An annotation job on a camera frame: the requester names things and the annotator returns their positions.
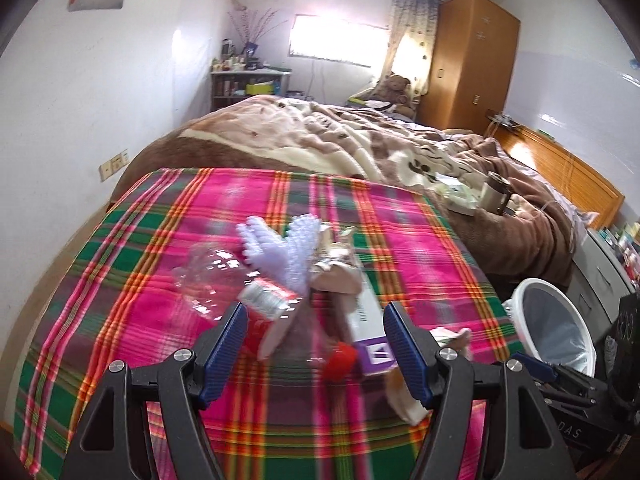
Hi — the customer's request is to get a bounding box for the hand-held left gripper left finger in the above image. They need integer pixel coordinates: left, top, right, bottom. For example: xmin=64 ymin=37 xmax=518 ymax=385
xmin=60 ymin=302 xmax=249 ymax=480

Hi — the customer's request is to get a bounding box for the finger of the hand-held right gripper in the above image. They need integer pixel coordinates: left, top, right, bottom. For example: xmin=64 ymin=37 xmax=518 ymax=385
xmin=510 ymin=352 xmax=598 ymax=396
xmin=542 ymin=392 xmax=608 ymax=413

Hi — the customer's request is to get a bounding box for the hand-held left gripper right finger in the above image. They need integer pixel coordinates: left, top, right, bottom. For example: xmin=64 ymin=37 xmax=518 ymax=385
xmin=383 ymin=301 xmax=578 ymax=480

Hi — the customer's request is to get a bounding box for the white round trash bin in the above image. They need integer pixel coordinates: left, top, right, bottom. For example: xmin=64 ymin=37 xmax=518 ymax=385
xmin=501 ymin=277 xmax=599 ymax=380

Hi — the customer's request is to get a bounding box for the white purple long box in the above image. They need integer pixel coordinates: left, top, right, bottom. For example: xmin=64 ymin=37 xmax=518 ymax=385
xmin=349 ymin=270 xmax=402 ymax=377

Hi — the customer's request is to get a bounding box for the clear crushed plastic bottle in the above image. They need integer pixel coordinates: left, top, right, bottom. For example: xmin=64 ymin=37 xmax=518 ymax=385
xmin=172 ymin=242 xmax=359 ymax=380

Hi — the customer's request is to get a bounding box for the beige wrapper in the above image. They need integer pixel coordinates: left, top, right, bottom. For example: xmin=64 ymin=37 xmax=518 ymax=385
xmin=307 ymin=225 xmax=362 ymax=297

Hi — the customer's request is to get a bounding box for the grey nightstand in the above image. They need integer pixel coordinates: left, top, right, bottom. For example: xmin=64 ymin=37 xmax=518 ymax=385
xmin=575 ymin=227 xmax=640 ymax=312

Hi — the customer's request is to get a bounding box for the plaid blanket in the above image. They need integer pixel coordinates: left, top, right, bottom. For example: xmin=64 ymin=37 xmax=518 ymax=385
xmin=12 ymin=167 xmax=532 ymax=480

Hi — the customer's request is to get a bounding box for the pile of nightstand items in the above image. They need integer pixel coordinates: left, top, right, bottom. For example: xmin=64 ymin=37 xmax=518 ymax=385
xmin=599 ymin=220 xmax=640 ymax=282

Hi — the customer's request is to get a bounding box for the white tissue box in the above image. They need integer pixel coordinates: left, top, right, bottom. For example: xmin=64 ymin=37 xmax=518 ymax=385
xmin=440 ymin=175 xmax=482 ymax=217

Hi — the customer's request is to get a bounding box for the steel thermos flask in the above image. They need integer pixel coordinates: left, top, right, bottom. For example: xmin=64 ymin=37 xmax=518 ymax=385
xmin=481 ymin=171 xmax=512 ymax=214

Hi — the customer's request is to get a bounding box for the wooden headboard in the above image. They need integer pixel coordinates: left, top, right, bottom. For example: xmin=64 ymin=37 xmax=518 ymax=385
xmin=492 ymin=122 xmax=626 ymax=231

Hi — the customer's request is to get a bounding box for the brown printed blanket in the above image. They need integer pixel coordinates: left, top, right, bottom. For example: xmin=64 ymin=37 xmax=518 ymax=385
xmin=110 ymin=95 xmax=577 ymax=287

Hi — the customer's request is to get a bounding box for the power strip with plugs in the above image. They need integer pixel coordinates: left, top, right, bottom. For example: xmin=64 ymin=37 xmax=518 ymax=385
xmin=485 ymin=110 xmax=519 ymax=132

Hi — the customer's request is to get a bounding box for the brown teddy bear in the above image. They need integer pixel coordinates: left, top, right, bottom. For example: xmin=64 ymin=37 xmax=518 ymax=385
xmin=372 ymin=74 xmax=417 ymax=119

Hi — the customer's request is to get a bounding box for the cluttered shelf unit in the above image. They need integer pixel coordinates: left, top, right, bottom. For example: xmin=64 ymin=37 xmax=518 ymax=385
xmin=210 ymin=67 xmax=292 ymax=111

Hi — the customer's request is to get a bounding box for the wooden wardrobe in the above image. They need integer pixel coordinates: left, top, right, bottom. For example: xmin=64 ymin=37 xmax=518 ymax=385
xmin=427 ymin=0 xmax=521 ymax=137

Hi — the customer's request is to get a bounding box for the patterned curtain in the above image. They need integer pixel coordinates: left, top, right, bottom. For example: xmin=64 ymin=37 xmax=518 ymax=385
xmin=387 ymin=0 xmax=441 ymax=97

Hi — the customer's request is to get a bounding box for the window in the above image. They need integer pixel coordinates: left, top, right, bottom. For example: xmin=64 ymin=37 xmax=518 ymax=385
xmin=289 ymin=14 xmax=389 ymax=69

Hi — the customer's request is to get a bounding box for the vase with dry branches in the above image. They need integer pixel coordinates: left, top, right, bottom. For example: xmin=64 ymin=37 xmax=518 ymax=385
xmin=228 ymin=7 xmax=289 ymax=59

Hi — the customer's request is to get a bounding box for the white charging cable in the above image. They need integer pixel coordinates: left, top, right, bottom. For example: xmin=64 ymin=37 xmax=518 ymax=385
xmin=537 ymin=152 xmax=591 ymax=261

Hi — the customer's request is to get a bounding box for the wall socket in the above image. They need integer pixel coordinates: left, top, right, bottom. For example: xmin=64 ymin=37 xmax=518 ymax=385
xmin=99 ymin=149 xmax=130 ymax=183

